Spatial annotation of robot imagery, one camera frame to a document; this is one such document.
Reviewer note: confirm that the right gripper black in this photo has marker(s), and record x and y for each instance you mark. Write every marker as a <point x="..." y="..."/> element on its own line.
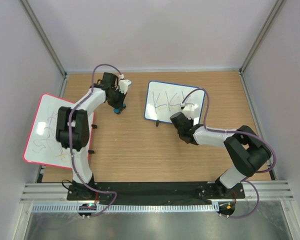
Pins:
<point x="191" y="121"/>

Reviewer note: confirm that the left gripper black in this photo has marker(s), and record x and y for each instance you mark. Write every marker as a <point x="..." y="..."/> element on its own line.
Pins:
<point x="119" y="104"/>

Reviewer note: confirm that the blue whiteboard eraser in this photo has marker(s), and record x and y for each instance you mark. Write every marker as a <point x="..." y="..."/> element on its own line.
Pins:
<point x="119" y="110"/>

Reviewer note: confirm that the blue framed whiteboard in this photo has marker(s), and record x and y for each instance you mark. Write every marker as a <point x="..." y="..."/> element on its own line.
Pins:
<point x="164" y="99"/>

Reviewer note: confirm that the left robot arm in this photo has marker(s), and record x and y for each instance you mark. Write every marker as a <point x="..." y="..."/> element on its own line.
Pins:
<point x="73" y="128"/>

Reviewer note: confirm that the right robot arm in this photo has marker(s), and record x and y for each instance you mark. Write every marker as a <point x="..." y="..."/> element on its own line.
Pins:
<point x="247" y="151"/>

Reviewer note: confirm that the pink framed whiteboard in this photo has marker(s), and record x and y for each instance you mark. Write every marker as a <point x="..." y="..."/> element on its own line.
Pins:
<point x="42" y="146"/>

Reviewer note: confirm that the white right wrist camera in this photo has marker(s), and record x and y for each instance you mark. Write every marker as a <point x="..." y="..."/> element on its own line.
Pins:
<point x="189" y="110"/>

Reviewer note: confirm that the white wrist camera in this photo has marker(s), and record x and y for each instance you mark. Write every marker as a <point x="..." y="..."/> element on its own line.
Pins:
<point x="189" y="110"/>
<point x="123" y="84"/>

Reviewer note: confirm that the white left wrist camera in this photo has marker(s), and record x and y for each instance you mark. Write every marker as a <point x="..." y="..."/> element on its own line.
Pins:
<point x="123" y="84"/>

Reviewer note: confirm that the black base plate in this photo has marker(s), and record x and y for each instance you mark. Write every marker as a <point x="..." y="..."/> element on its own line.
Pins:
<point x="159" y="190"/>

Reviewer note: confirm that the slotted cable duct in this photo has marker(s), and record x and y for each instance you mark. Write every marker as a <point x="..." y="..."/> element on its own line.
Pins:
<point x="90" y="208"/>

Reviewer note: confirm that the aluminium rail frame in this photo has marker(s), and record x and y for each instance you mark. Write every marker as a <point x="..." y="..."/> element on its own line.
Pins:
<point x="58" y="192"/>

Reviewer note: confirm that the left aluminium corner post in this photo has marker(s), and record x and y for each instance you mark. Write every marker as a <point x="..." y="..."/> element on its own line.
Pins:
<point x="42" y="35"/>

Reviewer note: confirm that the aluminium corner post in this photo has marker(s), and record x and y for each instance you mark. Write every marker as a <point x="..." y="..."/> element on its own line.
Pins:
<point x="270" y="19"/>
<point x="42" y="35"/>

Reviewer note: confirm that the right aluminium corner post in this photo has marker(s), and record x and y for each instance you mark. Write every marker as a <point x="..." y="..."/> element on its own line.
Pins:
<point x="270" y="19"/>

